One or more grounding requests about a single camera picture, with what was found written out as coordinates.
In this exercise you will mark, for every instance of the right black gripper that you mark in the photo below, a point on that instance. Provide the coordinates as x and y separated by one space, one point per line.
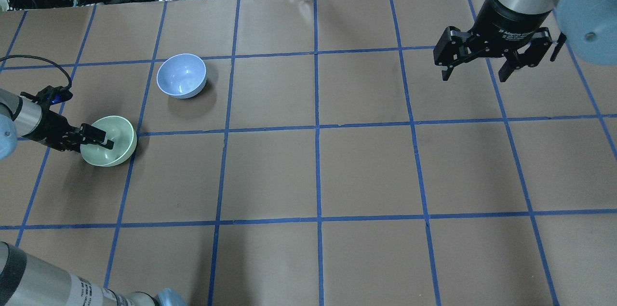
507 21

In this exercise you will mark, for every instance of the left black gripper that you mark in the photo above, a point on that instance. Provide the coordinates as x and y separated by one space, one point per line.
50 125

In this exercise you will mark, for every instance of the green bowl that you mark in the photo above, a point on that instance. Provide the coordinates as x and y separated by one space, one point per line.
120 131

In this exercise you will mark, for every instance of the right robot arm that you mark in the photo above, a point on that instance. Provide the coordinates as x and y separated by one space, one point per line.
588 25

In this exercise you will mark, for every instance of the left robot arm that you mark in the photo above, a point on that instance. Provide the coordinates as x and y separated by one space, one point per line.
29 116

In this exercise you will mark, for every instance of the blue bowl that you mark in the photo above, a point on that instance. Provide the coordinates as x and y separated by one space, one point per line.
182 76

